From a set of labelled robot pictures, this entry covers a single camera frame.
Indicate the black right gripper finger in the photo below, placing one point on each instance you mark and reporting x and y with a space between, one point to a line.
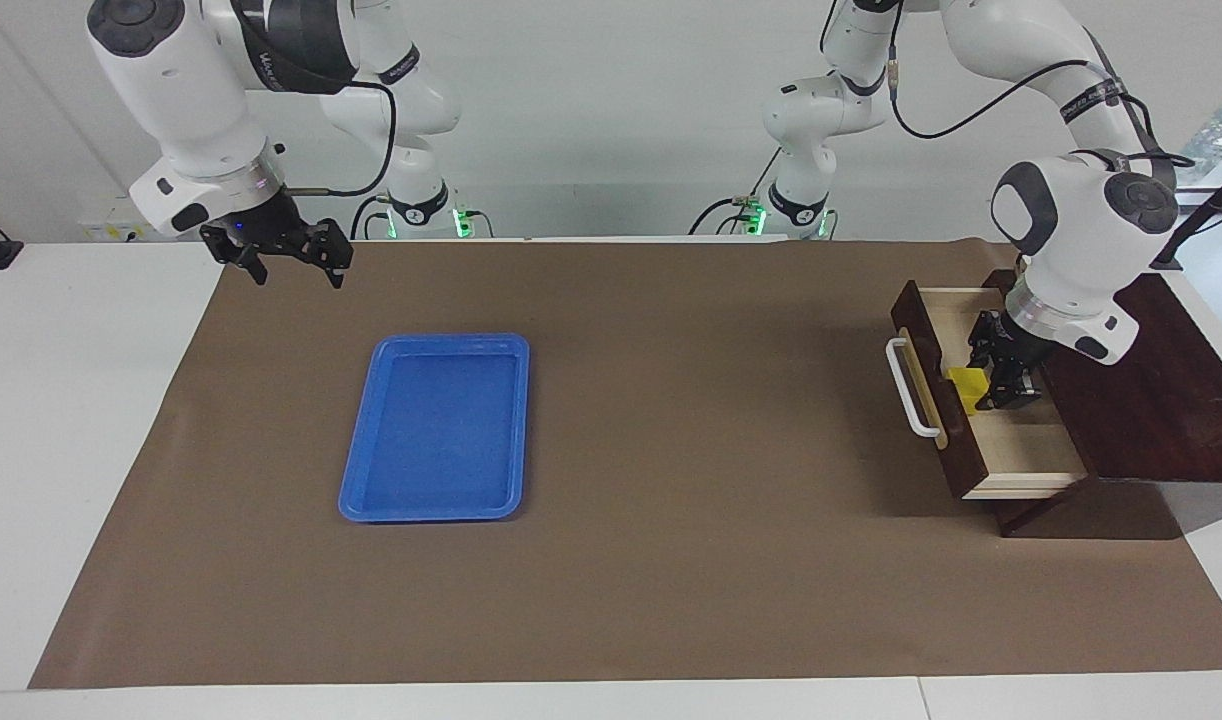
337 276
255 268

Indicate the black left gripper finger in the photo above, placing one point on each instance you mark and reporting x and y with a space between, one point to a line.
978 356
1011 392

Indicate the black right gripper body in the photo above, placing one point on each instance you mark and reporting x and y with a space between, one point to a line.
276 232

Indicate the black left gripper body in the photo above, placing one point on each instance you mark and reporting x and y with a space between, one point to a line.
1016 350

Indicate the yellow cube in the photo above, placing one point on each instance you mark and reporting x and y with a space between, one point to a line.
966 385

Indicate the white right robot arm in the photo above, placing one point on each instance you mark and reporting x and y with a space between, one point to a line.
181 90

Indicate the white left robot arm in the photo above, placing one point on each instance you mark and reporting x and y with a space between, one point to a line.
1081 230

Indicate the dark wooden drawer cabinet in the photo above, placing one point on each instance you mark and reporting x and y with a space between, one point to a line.
1171 410

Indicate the blue plastic tray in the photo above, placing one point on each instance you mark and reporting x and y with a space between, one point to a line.
436 430

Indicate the black clamp stand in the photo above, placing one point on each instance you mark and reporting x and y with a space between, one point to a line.
1196 215

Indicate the window with greenery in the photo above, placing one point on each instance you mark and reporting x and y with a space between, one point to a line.
1216 135

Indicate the brown table mat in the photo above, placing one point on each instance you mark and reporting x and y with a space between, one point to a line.
721 560

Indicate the white wall socket strip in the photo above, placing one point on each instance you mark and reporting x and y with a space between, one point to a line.
111 232

